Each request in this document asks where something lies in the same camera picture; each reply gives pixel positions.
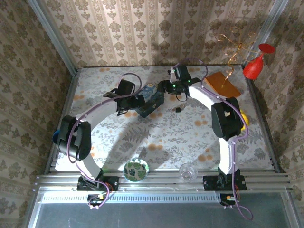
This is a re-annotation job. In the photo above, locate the starry night tin box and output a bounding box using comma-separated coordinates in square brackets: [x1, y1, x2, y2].
[136, 83, 165, 119]

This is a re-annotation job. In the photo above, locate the orange wooden board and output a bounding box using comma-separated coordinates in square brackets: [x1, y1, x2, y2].
[205, 72, 241, 99]

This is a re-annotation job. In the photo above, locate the floral tablecloth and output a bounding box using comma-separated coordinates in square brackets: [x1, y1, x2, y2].
[56, 66, 274, 172]

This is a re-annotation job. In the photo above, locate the leaf pattern bowl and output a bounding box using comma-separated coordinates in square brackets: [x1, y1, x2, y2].
[123, 158, 150, 182]

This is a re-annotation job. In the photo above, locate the yellow corn toy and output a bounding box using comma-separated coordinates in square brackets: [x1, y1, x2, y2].
[239, 109, 251, 133]

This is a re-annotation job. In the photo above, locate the blue enamel mug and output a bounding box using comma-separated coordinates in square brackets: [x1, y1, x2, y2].
[52, 130, 62, 145]

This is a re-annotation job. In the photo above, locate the red wine glass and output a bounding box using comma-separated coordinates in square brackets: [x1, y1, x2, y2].
[242, 43, 276, 80]

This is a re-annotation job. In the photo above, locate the clear drinking glass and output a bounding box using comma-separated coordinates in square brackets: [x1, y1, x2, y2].
[179, 162, 199, 183]

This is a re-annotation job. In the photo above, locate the grey metal plate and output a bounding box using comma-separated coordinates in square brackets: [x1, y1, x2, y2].
[28, 187, 300, 228]

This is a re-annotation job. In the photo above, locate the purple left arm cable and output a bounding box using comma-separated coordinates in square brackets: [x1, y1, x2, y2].
[67, 72, 143, 211]

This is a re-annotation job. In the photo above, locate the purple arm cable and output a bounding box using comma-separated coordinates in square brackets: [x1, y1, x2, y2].
[173, 57, 255, 222]
[67, 72, 143, 211]

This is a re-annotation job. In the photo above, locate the copper wire glass stand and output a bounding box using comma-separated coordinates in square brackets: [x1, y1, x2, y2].
[214, 25, 258, 89]

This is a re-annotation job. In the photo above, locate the aluminium side rail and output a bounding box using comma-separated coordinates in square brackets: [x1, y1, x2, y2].
[245, 68, 286, 173]
[44, 70, 81, 174]

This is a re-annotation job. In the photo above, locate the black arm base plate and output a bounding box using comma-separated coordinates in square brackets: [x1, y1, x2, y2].
[76, 175, 120, 192]
[202, 175, 247, 191]

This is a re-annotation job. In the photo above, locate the aluminium front rail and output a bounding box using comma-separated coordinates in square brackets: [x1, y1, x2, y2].
[35, 169, 292, 191]

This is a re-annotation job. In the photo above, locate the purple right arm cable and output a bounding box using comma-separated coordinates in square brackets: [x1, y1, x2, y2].
[173, 57, 255, 222]

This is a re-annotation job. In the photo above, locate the grey slotted cable duct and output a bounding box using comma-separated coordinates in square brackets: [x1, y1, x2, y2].
[41, 191, 221, 204]

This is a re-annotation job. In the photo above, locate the black cable connector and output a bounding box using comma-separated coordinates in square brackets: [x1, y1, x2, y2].
[87, 193, 108, 210]
[219, 193, 241, 210]

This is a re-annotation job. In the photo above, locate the aluminium corner post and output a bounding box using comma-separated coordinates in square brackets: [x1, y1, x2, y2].
[241, 0, 290, 69]
[27, 0, 78, 75]

